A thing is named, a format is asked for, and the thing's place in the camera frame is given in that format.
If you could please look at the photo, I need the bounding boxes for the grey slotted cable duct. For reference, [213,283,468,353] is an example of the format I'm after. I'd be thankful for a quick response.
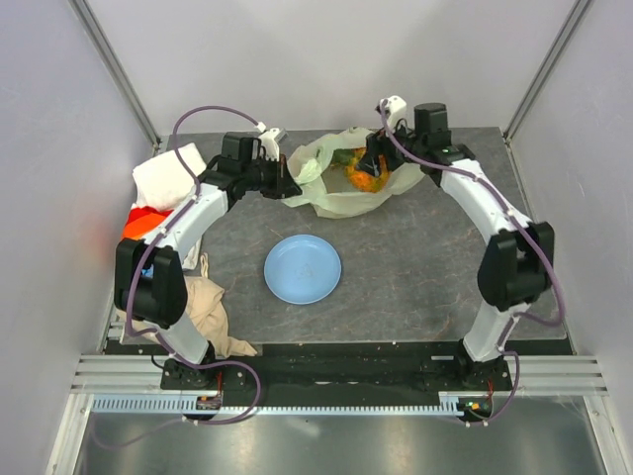
[91,394,486,417]

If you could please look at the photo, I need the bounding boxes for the fake pineapple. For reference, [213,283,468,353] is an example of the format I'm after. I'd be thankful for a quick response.
[330,147,390,193]

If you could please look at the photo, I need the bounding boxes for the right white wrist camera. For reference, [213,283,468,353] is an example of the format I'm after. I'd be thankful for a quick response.
[376,95,407,131]

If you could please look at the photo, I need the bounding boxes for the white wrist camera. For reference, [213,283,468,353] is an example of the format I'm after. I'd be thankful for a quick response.
[376,95,407,131]
[258,123,287,161]

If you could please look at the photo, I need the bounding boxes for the pale green plastic bag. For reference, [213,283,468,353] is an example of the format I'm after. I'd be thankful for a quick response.
[283,127,424,219]

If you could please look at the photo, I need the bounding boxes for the beige crumpled cloth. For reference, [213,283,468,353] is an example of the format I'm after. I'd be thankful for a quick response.
[123,256,258,359]

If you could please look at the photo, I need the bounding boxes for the white folded towel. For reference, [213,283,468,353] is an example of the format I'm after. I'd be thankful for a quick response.
[133,150,195,211]

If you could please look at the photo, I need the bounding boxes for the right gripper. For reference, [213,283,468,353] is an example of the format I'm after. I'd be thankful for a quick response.
[356,116,425,179]

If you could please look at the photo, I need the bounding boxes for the left aluminium corner post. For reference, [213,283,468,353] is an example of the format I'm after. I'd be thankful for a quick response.
[68,0,162,152]

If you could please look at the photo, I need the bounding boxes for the aluminium corner post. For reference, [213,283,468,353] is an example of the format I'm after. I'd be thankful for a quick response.
[68,0,162,152]
[502,0,593,144]

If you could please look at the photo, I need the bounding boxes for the blue plastic plate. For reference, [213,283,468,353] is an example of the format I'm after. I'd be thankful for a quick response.
[263,235,342,306]

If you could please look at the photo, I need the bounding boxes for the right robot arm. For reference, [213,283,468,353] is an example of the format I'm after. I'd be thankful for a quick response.
[354,96,556,390]

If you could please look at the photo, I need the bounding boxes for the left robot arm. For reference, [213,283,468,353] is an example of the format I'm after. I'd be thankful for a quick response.
[114,129,302,389]

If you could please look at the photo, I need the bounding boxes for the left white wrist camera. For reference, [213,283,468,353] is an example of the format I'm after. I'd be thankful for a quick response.
[258,123,287,161]

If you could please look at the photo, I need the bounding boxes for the rainbow striped cloth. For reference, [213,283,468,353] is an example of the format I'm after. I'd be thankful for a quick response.
[122,207,172,239]

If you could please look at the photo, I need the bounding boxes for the right aluminium corner post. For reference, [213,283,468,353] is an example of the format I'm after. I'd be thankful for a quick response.
[502,0,593,144]

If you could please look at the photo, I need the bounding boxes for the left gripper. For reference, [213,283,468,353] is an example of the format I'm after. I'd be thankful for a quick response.
[241,153,302,201]

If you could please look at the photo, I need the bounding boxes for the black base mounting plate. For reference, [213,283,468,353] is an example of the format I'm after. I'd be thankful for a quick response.
[160,343,518,422]

